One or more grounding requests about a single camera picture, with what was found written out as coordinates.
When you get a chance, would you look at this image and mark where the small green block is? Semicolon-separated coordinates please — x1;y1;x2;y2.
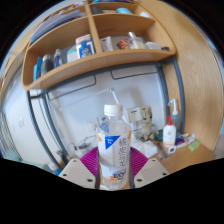
188;139;202;152

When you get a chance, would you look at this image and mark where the grey metal frame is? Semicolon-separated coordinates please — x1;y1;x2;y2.
26;56;186;168

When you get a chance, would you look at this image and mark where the tree creature figurine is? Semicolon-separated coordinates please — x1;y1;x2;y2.
138;106;158;141

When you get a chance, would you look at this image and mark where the white wall outlet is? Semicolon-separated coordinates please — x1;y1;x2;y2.
85;119;98;133

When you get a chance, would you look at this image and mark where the white pump bottle red top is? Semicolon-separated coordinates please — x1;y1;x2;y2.
162;114;177;148

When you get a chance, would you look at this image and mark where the white desk lamp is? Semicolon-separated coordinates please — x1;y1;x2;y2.
108;87;129;124

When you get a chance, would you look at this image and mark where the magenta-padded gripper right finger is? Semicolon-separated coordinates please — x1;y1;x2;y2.
129;146;170;190

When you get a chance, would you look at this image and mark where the wooden shelf unit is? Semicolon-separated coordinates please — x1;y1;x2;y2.
21;0;178;92

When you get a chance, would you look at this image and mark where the blue bottle white cap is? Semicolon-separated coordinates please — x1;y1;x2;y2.
48;162;63;176

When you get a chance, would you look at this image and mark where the white tissue box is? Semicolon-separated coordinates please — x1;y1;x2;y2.
133;139;159;158

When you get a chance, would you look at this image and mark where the clear water bottle white cap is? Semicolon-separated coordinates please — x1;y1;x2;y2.
95;103;132;191

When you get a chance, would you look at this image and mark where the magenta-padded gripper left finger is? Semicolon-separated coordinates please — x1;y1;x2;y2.
58;146;100;190

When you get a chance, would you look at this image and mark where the white spray bottle blue nozzle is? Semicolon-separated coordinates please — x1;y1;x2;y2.
166;98;183;134

